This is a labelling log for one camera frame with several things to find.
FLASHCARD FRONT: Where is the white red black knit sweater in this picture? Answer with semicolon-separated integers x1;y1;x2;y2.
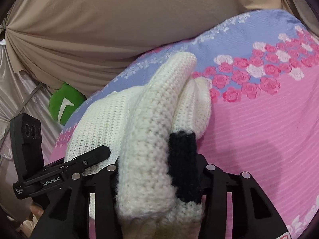
65;52;211;238

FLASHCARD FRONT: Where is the floral beige blanket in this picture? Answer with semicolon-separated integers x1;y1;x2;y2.
284;0;318;38

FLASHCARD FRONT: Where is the beige draped fabric cover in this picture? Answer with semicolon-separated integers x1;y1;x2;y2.
5;0;297;96

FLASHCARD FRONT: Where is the pink floral bed sheet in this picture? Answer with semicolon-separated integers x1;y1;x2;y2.
50;10;318;238

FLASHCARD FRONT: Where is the grey satin curtain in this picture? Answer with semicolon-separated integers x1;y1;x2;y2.
0;23;63;227

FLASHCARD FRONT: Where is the green plush pillow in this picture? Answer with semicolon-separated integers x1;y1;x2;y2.
49;83;87;126

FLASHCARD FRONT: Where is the person's left hand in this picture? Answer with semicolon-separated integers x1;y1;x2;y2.
30;203;44;220

